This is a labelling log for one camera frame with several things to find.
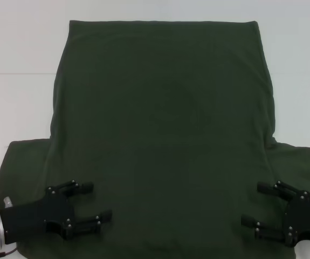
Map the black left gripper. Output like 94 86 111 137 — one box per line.
0 179 113 241

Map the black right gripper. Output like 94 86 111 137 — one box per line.
240 180 310 248

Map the dark green shirt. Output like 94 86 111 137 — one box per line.
0 19 310 259

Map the dark red cable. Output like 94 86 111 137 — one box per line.
0 241 20 256

